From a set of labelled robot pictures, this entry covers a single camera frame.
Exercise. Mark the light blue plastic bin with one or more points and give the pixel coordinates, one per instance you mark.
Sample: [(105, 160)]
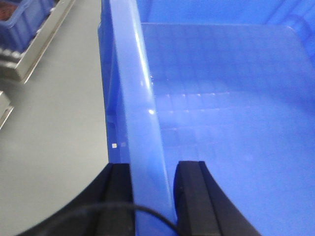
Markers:
[(230, 83)]

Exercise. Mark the steel shelf rail far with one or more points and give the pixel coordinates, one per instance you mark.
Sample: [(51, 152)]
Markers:
[(18, 66)]

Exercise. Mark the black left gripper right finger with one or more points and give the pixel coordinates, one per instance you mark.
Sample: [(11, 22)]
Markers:
[(202, 207)]

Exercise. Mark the small blue bin far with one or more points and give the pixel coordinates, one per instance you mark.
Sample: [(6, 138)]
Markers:
[(20, 20)]

